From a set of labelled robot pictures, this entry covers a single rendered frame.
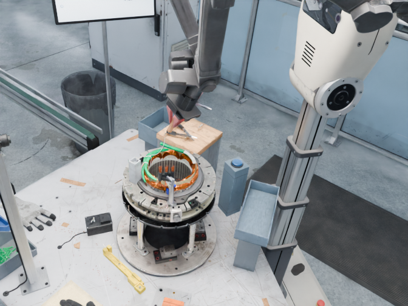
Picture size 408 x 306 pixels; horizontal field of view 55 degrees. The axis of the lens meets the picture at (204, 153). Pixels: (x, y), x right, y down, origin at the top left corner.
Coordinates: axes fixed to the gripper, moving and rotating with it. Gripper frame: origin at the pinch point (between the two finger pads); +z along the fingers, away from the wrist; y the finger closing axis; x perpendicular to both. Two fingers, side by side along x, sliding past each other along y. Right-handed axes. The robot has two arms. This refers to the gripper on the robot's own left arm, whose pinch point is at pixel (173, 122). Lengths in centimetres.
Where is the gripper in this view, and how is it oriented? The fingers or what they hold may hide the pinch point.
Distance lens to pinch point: 123.5
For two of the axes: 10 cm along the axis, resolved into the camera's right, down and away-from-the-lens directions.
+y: 5.9, 7.6, -2.7
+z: -4.0, 5.6, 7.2
